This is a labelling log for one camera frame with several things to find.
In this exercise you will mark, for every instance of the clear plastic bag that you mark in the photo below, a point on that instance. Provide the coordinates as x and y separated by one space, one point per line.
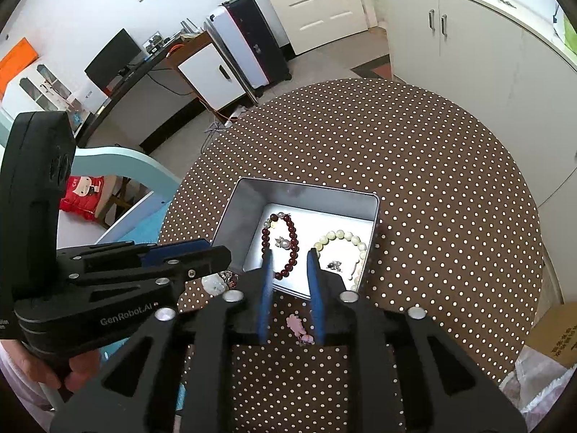
536 383

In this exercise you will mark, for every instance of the person's left hand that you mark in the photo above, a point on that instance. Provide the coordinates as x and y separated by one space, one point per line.
83 370

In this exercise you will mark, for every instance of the white jade pendant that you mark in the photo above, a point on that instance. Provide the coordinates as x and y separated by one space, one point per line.
212 285

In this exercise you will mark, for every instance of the person's left forearm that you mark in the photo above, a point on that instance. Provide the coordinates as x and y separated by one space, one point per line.
13 388

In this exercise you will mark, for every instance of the dark desk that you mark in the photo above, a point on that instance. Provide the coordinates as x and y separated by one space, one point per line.
126 85

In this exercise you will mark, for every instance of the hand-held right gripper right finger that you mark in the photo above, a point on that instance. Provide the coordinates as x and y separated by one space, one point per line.
315 288

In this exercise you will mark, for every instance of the orange box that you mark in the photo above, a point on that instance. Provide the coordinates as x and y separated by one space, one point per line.
18 61

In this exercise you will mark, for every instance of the round polka dot table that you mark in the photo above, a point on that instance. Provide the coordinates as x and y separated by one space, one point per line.
405 167

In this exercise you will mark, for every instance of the cardboard box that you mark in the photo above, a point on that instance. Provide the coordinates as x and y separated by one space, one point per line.
556 333

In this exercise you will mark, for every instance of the green box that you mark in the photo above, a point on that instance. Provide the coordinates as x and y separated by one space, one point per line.
563 27

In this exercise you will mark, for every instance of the silver metal tin box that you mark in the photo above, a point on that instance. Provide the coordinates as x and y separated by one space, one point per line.
315 207

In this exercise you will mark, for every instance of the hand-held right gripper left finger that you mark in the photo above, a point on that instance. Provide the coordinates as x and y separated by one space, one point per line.
267 288

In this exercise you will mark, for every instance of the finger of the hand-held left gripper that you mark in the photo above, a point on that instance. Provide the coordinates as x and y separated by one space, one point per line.
180 249
203 261

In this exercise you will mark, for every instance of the long white cupboard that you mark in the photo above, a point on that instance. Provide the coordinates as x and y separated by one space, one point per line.
473 76

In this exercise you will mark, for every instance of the white door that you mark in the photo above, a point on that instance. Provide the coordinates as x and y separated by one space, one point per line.
315 4

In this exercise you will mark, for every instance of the black and white air cooler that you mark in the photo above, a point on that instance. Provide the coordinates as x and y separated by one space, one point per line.
243 40

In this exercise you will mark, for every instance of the black monitor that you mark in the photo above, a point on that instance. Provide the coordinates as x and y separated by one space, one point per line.
112 58

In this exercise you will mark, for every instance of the white power strip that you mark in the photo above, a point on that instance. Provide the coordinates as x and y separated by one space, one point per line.
238 113

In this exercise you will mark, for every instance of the red cushion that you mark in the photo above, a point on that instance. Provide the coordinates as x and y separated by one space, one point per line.
79 194

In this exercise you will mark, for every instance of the light blue chair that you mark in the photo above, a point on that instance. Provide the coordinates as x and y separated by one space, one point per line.
135 158

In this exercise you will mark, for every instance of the white door cabinet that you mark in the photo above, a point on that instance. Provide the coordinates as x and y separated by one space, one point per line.
203 76

